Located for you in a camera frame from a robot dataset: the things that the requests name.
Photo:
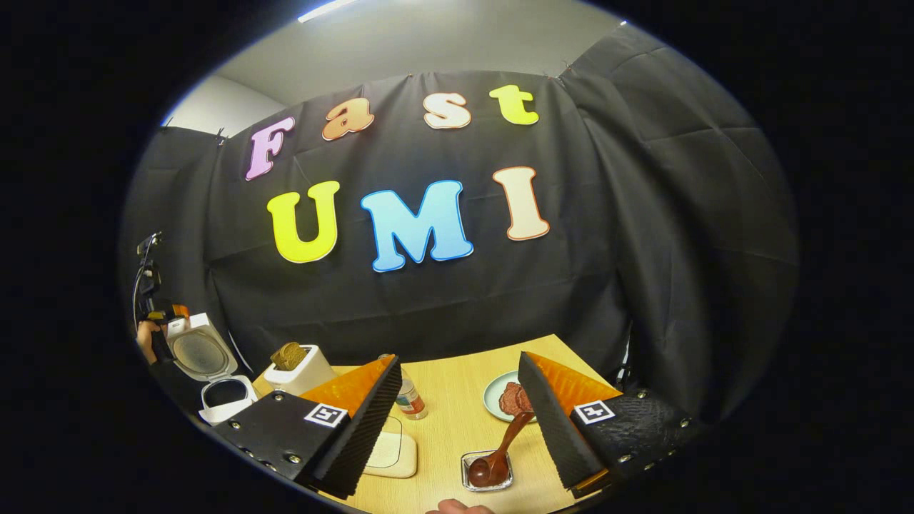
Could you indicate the clear plastic water bottle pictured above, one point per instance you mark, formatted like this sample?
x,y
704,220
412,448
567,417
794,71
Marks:
x,y
410,400

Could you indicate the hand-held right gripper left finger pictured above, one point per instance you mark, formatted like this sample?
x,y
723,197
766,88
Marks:
x,y
360,435

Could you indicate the black backdrop cloth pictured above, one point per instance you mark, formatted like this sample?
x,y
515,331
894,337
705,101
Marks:
x,y
643,250

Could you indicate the dark wooden spoon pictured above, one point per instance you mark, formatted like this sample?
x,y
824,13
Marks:
x,y
489,470

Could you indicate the brown bread slice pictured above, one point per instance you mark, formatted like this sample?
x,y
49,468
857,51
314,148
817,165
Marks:
x,y
289,355

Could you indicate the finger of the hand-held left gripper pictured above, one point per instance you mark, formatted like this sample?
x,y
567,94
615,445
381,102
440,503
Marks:
x,y
180,312

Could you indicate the clear square chopstick holder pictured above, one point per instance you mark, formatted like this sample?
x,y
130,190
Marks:
x,y
468,485

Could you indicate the white toaster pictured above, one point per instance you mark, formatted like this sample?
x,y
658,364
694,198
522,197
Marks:
x,y
307,375

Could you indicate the pale green plate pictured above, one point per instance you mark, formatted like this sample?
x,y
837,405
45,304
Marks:
x,y
493,400

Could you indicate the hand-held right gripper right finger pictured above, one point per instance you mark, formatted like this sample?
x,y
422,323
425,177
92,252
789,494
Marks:
x,y
553,428

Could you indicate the ceiling light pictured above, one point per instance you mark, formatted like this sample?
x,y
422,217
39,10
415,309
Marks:
x,y
325,9

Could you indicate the white rice cooker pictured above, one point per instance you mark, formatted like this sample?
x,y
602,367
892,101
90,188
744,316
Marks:
x,y
207,353

